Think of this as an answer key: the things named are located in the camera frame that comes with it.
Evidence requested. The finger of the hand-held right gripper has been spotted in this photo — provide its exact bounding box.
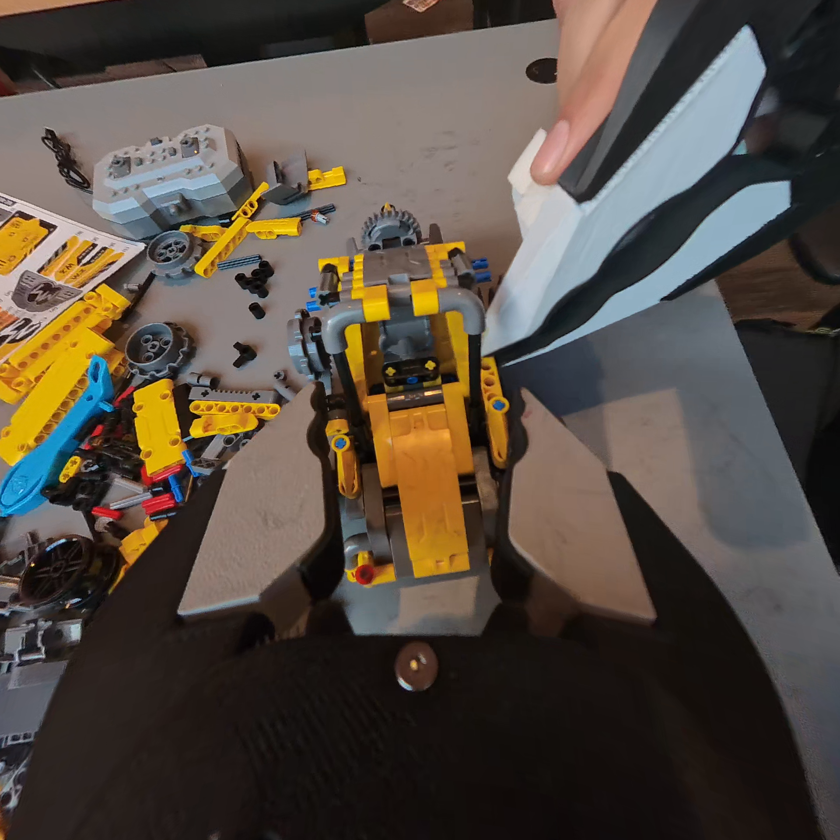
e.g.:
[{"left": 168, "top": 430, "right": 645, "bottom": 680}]
[
  {"left": 484, "top": 25, "right": 770, "bottom": 353},
  {"left": 497, "top": 159, "right": 793, "bottom": 366}
]

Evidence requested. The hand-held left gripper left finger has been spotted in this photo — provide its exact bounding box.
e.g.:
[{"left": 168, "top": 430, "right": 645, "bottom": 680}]
[{"left": 177, "top": 382, "right": 345, "bottom": 623}]

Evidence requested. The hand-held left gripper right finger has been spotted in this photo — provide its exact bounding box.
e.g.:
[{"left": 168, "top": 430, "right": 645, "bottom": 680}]
[{"left": 489, "top": 387, "right": 657, "bottom": 626}]

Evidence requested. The long yellow brick beam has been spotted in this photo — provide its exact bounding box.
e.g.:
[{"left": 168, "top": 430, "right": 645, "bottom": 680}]
[{"left": 478, "top": 357, "right": 510, "bottom": 469}]

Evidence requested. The yellow brick toy car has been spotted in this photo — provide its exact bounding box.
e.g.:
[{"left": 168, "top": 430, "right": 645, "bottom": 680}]
[{"left": 285, "top": 203, "right": 510, "bottom": 586}]

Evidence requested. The grey desk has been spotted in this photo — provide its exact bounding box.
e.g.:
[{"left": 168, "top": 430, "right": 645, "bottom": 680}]
[{"left": 0, "top": 20, "right": 840, "bottom": 834}]

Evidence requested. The person's right hand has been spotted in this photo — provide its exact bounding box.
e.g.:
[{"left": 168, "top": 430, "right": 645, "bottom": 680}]
[{"left": 530, "top": 0, "right": 665, "bottom": 187}]

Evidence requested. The pile of small brick parts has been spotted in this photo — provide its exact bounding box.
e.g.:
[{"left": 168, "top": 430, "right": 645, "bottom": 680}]
[{"left": 0, "top": 367, "right": 290, "bottom": 788}]

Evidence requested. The black toy wheel hub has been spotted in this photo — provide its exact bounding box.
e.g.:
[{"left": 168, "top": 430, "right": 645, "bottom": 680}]
[{"left": 122, "top": 321, "right": 197, "bottom": 379}]

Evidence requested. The cluster of black connectors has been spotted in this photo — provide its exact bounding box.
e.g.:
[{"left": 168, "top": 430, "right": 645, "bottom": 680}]
[{"left": 234, "top": 260, "right": 276, "bottom": 295}]

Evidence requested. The bundle of yellow beams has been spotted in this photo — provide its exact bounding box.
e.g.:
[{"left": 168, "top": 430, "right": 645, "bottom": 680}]
[{"left": 0, "top": 283, "right": 133, "bottom": 464}]

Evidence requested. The dark grey curved panel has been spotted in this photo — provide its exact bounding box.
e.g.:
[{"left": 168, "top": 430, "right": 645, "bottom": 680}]
[{"left": 265, "top": 147, "right": 310, "bottom": 205}]

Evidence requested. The grey toy wheel hub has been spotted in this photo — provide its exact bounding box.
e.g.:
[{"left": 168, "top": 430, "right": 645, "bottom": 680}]
[{"left": 145, "top": 230, "right": 198, "bottom": 280}]

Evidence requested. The yellow angled brick beam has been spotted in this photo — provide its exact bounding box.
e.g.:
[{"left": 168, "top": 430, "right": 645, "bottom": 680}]
[{"left": 193, "top": 182, "right": 270, "bottom": 277}]

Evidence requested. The yellow grey sticker sheet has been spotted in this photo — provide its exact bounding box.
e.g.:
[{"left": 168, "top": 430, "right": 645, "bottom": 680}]
[{"left": 0, "top": 191, "right": 147, "bottom": 369}]

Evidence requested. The grey brick battery box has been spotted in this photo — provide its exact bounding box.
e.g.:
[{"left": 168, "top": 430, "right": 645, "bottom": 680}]
[{"left": 91, "top": 124, "right": 254, "bottom": 241}]

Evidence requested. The thin black cable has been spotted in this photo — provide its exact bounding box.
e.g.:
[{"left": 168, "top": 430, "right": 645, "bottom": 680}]
[{"left": 40, "top": 127, "right": 93, "bottom": 192}]

